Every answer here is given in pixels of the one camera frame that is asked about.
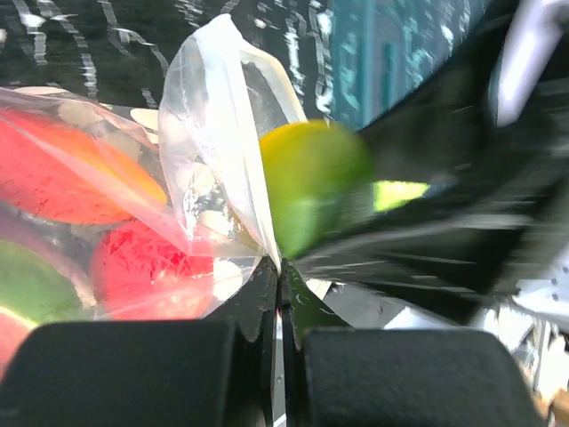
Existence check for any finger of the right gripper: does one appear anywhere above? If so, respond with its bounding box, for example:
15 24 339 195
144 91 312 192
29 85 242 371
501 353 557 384
358 44 568 214
296 213 531 325

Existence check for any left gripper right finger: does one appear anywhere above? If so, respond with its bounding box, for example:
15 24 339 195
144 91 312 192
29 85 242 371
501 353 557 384
279 259 347 426

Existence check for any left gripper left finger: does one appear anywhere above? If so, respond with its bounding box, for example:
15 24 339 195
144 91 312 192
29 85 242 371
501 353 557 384
206 257 277 426

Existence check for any fake red apple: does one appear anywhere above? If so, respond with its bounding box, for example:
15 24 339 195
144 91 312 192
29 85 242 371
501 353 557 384
91 221 214 320

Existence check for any fake green orange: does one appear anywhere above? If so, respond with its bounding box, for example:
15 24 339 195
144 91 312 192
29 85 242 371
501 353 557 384
260 120 373 258

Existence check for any clear zip top bag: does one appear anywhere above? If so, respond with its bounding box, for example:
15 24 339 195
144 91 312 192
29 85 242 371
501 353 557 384
1 14 305 319

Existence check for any fake red orange mango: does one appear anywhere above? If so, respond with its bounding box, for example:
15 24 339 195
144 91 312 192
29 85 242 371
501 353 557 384
0 109 169 226

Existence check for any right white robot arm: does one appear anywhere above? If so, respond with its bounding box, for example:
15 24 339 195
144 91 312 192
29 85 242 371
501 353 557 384
296 1 568 324

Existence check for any fake spotted mushroom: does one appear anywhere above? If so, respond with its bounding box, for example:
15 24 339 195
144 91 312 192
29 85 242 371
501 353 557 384
13 86 236 236

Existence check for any fake watermelon slice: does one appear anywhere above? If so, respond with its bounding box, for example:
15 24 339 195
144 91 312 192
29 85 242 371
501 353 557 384
1 240 87 370

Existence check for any blue transparent plastic container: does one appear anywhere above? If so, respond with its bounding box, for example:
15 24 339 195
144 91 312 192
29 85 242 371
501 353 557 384
331 0 487 129

